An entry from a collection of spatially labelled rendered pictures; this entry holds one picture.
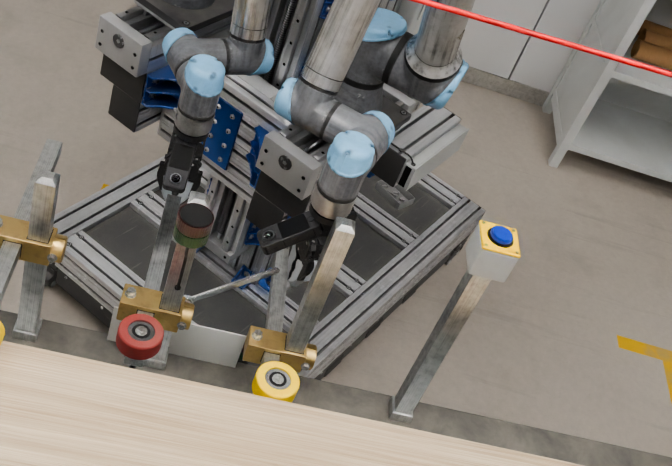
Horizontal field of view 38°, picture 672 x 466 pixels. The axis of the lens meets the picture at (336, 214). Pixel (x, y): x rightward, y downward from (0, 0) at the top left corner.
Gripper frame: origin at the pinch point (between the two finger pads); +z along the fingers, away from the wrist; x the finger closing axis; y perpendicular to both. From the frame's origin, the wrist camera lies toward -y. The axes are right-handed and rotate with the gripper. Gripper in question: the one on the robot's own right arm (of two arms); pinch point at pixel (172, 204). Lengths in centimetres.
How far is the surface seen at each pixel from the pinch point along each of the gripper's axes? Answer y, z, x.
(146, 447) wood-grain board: -65, -7, -5
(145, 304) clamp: -33.0, -4.4, 0.4
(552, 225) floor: 132, 83, -146
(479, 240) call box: -32, -38, -52
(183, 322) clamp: -33.8, -2.8, -7.2
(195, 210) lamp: -35.1, -32.0, -3.7
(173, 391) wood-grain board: -53, -7, -8
